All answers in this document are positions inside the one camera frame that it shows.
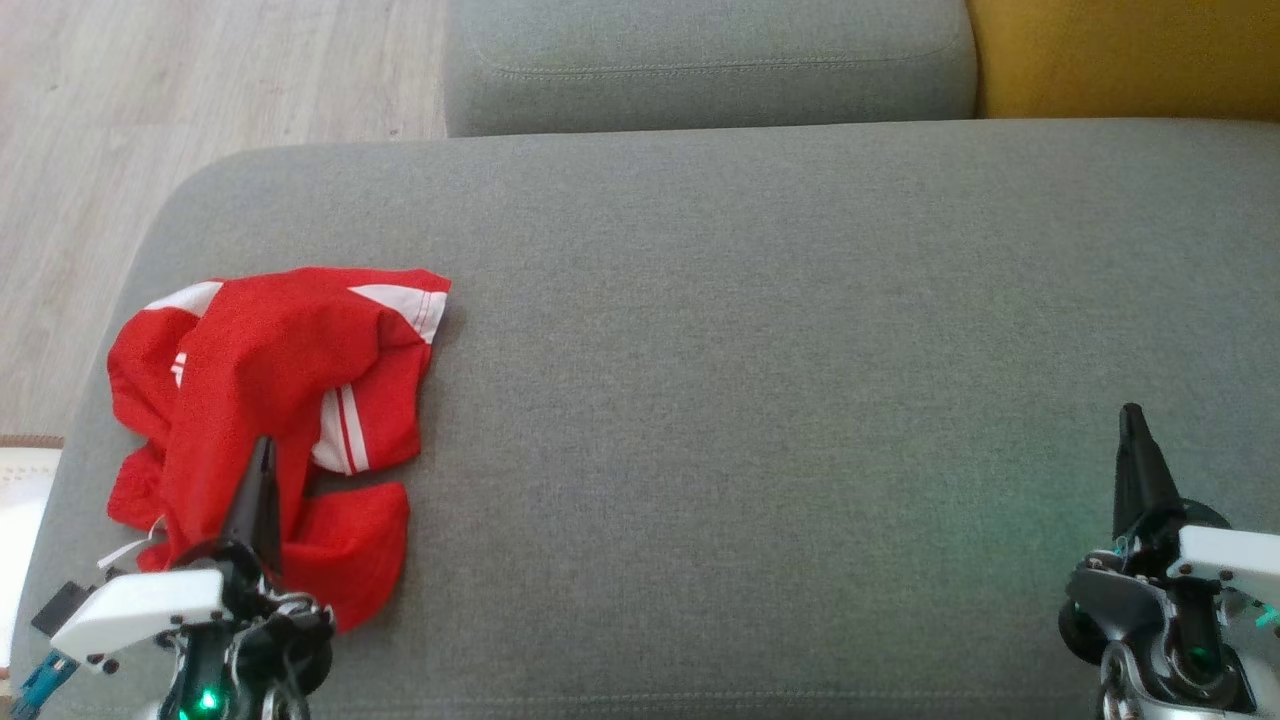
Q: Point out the grey sofa seat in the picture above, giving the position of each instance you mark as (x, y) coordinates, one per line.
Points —
(750, 400)

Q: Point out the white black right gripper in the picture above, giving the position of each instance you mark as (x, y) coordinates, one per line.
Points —
(1225, 560)

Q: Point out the yellow cushion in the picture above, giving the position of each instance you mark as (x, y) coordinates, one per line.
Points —
(1130, 55)

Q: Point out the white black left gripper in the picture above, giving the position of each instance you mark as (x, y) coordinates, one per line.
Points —
(140, 605)

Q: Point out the red Bulls 23 jersey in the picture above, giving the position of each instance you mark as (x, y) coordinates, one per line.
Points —
(350, 560)

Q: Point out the grey sofa back cushion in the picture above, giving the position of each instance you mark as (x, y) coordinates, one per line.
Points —
(700, 60)

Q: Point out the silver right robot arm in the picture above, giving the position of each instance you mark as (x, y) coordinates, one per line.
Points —
(1118, 692)

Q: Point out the white laundry basket brown rim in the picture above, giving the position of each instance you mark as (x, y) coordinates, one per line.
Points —
(20, 520)

